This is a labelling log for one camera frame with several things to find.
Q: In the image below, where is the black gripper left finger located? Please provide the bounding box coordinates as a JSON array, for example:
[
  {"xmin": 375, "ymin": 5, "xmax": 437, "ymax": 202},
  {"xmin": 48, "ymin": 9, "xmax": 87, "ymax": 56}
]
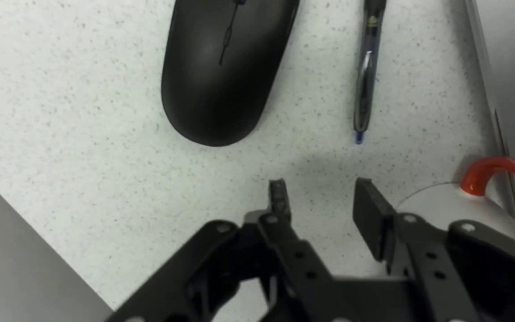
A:
[{"xmin": 105, "ymin": 177, "xmax": 353, "ymax": 322}]

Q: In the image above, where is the white mug orange handle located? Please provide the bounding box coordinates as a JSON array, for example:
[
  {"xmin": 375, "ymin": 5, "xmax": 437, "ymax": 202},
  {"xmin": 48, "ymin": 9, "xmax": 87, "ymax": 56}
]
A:
[{"xmin": 394, "ymin": 156, "xmax": 515, "ymax": 254}]

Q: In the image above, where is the black blue ballpoint pen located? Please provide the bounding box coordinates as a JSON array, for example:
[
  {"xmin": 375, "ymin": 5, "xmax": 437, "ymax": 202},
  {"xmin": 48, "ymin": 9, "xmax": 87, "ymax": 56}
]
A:
[{"xmin": 352, "ymin": 0, "xmax": 389, "ymax": 147}]

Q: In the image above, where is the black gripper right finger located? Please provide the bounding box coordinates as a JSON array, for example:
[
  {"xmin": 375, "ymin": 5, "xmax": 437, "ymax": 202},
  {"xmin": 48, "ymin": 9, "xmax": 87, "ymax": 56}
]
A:
[{"xmin": 334, "ymin": 175, "xmax": 515, "ymax": 322}]

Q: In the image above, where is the black computer mouse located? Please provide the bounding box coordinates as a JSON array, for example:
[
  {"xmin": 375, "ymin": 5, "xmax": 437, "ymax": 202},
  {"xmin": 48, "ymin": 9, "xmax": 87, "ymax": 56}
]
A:
[{"xmin": 158, "ymin": 0, "xmax": 301, "ymax": 149}]

